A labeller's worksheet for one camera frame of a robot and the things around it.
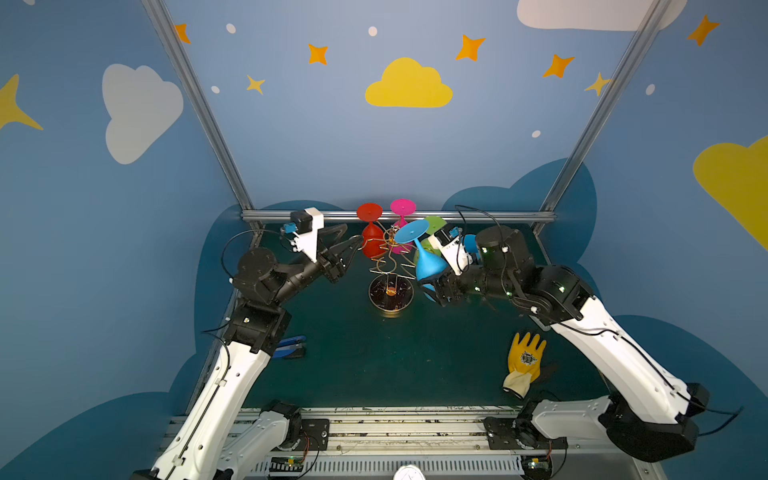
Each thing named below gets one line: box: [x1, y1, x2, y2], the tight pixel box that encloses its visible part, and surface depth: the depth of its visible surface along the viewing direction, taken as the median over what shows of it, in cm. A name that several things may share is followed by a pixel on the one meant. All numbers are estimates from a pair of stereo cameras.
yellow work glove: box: [502, 332, 547, 399], surface depth 85 cm
